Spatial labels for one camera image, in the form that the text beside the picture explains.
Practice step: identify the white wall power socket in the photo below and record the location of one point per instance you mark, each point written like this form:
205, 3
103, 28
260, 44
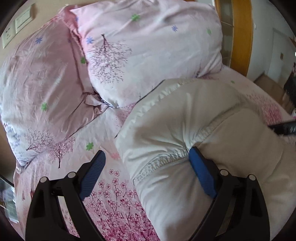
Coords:
8, 34

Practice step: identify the left pink floral pillow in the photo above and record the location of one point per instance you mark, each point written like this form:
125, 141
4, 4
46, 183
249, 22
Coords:
46, 93

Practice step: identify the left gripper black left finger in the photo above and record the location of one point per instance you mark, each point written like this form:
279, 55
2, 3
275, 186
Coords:
57, 211

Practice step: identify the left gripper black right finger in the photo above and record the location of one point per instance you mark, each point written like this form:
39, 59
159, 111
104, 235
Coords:
238, 210

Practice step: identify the right pink floral pillow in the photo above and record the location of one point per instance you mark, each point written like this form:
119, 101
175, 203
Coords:
132, 46

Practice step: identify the pink floral pillow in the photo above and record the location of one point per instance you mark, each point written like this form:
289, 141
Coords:
46, 93
132, 46

